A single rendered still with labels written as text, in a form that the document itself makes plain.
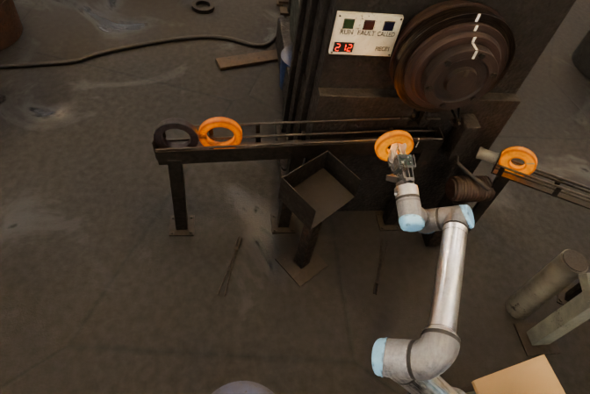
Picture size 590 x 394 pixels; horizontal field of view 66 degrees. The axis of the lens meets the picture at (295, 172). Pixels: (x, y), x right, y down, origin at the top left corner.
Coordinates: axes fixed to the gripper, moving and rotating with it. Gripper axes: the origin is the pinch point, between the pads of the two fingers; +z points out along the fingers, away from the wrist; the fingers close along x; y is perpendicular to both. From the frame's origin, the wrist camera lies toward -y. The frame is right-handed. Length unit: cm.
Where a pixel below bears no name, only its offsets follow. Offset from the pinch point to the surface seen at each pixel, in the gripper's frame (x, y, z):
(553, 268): -78, -27, -48
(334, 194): 21.9, -20.9, -14.4
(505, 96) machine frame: -60, -5, 28
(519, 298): -78, -57, -57
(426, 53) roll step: -4.0, 30.1, 21.8
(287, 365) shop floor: 40, -65, -80
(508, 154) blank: -59, -11, 1
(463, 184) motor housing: -45, -31, -6
